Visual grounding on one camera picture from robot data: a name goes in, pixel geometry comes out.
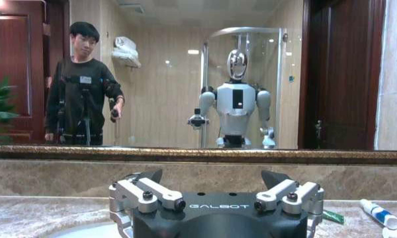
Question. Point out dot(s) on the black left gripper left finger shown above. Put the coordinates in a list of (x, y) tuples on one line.
[(152, 192)]

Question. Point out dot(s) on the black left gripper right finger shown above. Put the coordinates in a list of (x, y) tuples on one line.
[(284, 191)]

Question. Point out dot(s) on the black handheld controller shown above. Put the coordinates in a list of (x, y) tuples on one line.
[(113, 119)]

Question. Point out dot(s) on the white sink basin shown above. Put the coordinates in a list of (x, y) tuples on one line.
[(85, 230)]

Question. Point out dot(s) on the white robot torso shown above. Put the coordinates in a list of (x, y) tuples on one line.
[(225, 106)]

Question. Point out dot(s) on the green wrapper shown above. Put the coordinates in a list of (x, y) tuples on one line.
[(333, 217)]

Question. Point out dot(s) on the chrome robot head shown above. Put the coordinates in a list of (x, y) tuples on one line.
[(237, 64)]

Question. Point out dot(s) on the white blue toothpaste tube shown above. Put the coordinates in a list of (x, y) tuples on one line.
[(378, 213)]

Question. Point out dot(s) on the blue sticker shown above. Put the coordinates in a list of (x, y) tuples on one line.
[(290, 78)]

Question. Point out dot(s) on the black tripod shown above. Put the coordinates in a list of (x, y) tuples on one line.
[(85, 109)]

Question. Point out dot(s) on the white folded towels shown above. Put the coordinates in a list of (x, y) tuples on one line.
[(125, 52)]

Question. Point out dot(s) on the person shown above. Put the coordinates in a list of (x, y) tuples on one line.
[(82, 72)]

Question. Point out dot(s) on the gold framed wall mirror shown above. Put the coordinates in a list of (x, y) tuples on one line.
[(85, 152)]

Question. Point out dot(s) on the glass shower enclosure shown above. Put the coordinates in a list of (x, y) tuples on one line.
[(272, 74)]

